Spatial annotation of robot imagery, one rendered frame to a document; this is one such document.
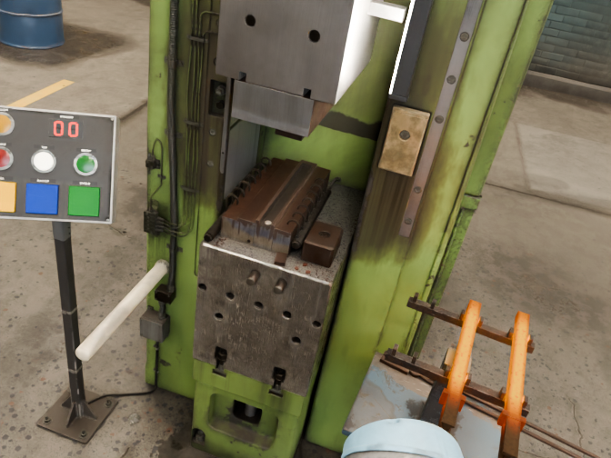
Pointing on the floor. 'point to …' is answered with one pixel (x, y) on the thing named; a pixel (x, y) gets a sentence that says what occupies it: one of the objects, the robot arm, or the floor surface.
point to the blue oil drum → (32, 24)
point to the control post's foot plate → (58, 419)
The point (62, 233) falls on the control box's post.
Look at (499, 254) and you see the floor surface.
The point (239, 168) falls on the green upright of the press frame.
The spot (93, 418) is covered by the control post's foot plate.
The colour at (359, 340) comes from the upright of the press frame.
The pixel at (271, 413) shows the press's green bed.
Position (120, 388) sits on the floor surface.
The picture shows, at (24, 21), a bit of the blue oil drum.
